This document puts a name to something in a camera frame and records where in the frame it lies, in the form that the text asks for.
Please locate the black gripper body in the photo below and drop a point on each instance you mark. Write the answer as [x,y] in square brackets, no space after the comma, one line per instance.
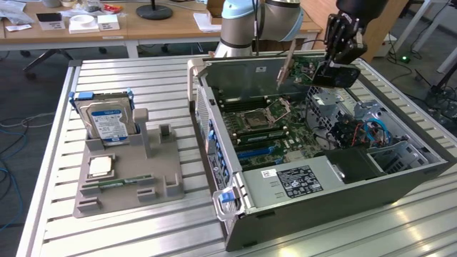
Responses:
[368,10]

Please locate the graphics card with metal bracket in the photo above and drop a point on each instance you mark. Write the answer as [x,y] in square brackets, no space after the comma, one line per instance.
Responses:
[302,72]

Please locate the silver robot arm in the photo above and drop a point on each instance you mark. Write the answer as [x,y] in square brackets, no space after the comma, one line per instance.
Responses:
[246,21]

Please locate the wooden desk side panel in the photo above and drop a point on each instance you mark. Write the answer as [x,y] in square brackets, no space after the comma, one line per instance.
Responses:
[378,37]

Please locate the green motherboard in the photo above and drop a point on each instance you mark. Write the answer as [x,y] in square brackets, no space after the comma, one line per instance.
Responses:
[297,140]

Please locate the metal CPU socket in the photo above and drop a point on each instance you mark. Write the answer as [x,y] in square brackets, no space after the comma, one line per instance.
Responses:
[254,117]

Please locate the RAM stick in motherboard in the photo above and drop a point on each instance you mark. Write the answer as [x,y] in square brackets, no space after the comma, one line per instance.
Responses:
[262,136]

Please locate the metal disk bay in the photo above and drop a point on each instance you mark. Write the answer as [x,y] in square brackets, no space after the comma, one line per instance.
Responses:
[396,158]

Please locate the black plastic air shroud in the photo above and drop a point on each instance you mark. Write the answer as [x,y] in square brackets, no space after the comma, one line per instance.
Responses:
[353,164]

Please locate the blue expansion slot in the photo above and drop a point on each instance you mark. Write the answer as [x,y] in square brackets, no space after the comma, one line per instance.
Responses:
[257,152]

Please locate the wooden desk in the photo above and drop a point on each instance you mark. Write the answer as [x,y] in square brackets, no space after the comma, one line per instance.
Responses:
[160,29]

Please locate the black round lamp base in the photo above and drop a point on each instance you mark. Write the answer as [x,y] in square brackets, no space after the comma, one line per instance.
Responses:
[153,12]

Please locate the grey power supply unit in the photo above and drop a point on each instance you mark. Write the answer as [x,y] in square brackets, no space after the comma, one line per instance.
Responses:
[296,184]

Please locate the open grey PC case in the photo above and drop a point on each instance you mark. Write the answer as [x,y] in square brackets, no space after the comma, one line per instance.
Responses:
[321,211]

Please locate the small white box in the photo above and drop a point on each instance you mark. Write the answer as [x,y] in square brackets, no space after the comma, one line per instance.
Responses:
[108,22]

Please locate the white tape roll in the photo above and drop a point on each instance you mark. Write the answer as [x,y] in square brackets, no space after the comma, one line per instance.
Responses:
[82,20]

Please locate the hard disk in blue caddy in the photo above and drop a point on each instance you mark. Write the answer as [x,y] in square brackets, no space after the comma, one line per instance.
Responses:
[106,117]

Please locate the grey plastic parts rack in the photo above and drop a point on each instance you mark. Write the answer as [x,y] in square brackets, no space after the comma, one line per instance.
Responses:
[142,166]

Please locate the white boxes on desk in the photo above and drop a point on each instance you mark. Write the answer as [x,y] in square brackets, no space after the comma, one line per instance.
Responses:
[50,20]

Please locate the silver CPU chip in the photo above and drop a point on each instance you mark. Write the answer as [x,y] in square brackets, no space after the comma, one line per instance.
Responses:
[100,166]

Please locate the green RAM stick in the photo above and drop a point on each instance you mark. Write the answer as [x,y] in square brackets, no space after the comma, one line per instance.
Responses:
[117,182]

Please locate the clear plastic bag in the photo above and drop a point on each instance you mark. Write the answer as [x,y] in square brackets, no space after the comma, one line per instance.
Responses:
[13,12]

